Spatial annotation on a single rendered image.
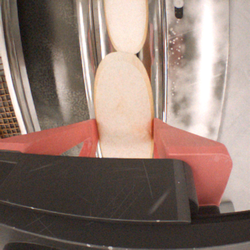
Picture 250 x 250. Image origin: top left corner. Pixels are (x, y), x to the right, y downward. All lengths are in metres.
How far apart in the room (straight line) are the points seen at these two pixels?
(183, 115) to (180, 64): 0.05
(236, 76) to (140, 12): 0.13
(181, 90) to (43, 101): 0.17
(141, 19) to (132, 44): 0.02
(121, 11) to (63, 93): 0.13
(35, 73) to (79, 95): 0.06
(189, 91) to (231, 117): 0.09
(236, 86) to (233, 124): 0.05
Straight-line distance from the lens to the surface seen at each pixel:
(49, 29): 0.24
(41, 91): 0.26
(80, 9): 0.18
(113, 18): 0.18
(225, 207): 0.36
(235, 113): 0.26
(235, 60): 0.24
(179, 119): 0.20
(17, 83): 0.19
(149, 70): 0.19
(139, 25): 0.18
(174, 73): 0.18
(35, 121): 0.22
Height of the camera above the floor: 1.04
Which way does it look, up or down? 60 degrees down
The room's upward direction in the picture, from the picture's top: 168 degrees counter-clockwise
